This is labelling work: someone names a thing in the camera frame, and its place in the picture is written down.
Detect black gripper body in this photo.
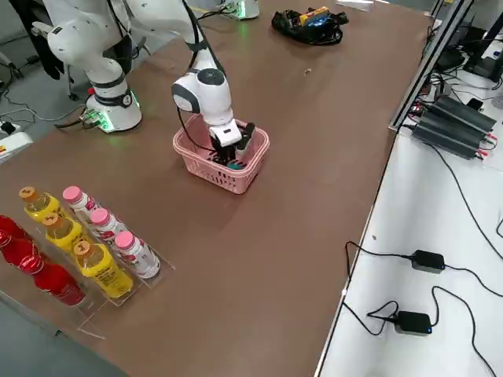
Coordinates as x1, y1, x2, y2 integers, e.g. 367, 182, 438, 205
210, 135, 239, 158

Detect black plastic bag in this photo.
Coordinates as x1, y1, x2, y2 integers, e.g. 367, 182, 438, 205
271, 8, 350, 46

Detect yellow wafer box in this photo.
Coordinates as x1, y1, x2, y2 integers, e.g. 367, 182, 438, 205
299, 6, 329, 24

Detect pink slotted plastic basket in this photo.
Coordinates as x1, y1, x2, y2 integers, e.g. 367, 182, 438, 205
172, 113, 271, 196

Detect pink white drink bottle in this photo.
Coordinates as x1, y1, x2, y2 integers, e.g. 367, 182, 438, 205
89, 207, 127, 247
62, 186, 100, 221
114, 230, 161, 279

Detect clear acrylic bottle shelf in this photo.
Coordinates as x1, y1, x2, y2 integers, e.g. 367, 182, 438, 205
0, 192, 176, 341

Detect yellow drink bottle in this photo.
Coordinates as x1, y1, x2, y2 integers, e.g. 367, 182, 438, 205
41, 214, 86, 251
72, 240, 134, 298

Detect yellow packet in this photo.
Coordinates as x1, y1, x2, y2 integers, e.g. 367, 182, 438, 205
18, 187, 66, 223

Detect white desk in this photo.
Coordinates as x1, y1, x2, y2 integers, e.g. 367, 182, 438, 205
314, 0, 503, 377

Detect white controller box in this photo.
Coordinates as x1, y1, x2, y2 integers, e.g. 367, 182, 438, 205
0, 131, 35, 165

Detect red drink bottle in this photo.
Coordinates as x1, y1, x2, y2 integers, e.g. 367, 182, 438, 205
0, 237, 45, 275
0, 214, 27, 247
33, 262, 86, 306

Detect black power box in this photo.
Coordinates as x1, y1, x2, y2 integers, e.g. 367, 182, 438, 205
411, 113, 490, 160
430, 96, 497, 134

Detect black power adapter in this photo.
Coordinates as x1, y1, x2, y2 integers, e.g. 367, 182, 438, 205
411, 249, 446, 273
394, 310, 433, 336

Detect black monitor stand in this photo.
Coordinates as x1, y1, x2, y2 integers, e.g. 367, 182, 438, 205
462, 11, 503, 82

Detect black base cable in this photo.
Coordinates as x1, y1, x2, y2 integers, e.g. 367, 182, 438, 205
53, 113, 95, 130

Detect thin black cable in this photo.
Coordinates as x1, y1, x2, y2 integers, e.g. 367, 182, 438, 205
442, 263, 503, 298
344, 241, 414, 280
424, 141, 503, 261
431, 285, 499, 377
340, 300, 400, 337

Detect aluminium frame post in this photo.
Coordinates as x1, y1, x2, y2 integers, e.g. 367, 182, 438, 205
387, 0, 468, 131

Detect tangled black cables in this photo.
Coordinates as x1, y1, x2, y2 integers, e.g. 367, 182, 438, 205
422, 62, 503, 104

